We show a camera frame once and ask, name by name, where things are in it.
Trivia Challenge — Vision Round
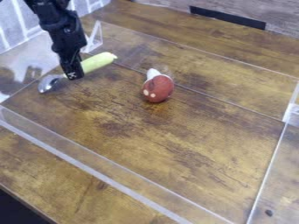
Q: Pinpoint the green handled metal spoon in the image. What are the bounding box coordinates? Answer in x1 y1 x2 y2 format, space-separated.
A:
37 52 117 94

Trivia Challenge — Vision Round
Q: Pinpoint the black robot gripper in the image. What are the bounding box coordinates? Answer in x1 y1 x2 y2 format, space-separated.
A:
23 0 86 81

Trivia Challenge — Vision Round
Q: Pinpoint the clear acrylic front barrier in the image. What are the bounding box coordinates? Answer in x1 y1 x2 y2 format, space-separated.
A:
0 105 233 224

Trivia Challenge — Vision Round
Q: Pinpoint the black strip on table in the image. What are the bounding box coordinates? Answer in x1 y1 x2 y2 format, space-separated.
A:
189 6 266 30

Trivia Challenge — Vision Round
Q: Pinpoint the clear acrylic right barrier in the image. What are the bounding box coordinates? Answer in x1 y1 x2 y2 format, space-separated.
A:
246 82 299 224

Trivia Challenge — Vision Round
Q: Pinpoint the clear acrylic barrier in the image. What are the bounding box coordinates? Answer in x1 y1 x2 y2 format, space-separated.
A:
246 82 299 224
0 105 233 224

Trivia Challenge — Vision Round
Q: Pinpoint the red toy mushroom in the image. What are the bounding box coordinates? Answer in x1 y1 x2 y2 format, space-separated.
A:
141 68 173 103

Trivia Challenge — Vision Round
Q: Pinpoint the clear acrylic triangular bracket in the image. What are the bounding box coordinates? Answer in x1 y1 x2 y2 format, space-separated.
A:
80 20 102 53

